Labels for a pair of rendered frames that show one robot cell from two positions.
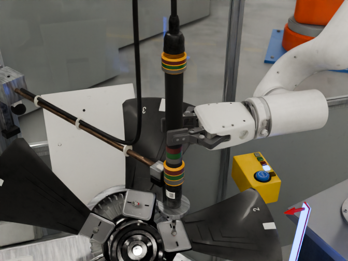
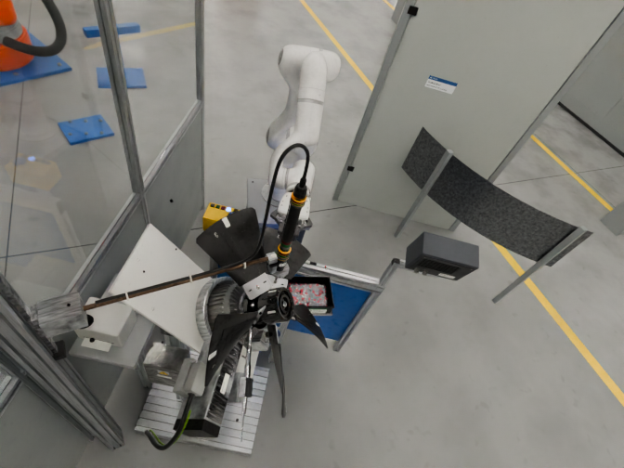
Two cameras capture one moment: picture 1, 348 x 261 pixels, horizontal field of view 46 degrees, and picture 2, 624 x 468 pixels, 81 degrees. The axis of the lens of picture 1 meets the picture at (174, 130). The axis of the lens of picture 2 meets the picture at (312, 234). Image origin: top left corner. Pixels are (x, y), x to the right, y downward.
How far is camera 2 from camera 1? 94 cm
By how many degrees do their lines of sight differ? 59
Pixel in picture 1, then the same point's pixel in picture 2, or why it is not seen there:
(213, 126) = (304, 214)
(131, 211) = (255, 292)
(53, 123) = (136, 300)
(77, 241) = not seen: hidden behind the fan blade
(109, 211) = (230, 308)
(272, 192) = not seen: hidden behind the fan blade
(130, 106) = (203, 240)
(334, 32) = (311, 129)
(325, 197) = (253, 201)
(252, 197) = (270, 231)
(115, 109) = (158, 251)
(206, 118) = not seen: hidden behind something
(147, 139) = (234, 249)
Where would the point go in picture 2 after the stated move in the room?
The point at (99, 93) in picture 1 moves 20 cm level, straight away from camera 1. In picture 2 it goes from (140, 250) to (77, 231)
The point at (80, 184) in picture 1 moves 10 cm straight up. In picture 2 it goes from (184, 317) to (182, 302)
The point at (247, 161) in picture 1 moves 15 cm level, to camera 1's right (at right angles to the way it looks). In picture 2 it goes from (214, 214) to (232, 194)
